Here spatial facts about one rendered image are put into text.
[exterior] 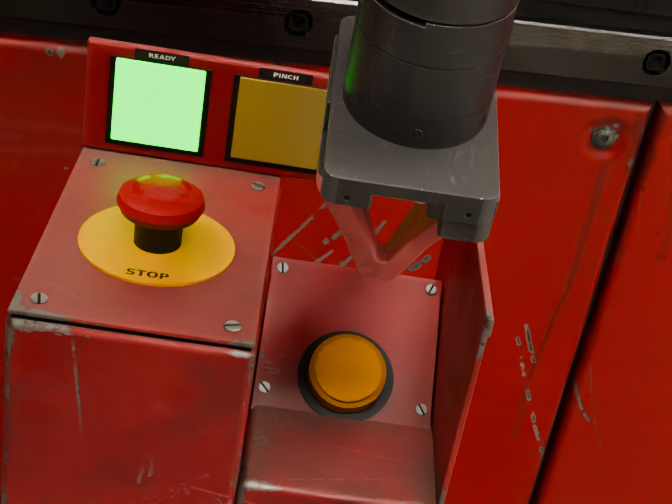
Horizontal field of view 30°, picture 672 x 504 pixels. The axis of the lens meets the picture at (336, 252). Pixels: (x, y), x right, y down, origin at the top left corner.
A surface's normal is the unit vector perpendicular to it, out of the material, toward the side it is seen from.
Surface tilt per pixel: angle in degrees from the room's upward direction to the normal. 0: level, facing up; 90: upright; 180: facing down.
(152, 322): 0
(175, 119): 90
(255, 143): 90
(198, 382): 90
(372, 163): 15
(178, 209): 33
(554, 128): 90
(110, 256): 0
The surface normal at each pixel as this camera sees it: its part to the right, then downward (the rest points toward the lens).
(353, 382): 0.11, -0.40
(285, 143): -0.03, 0.51
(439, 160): 0.13, -0.69
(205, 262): 0.15, -0.85
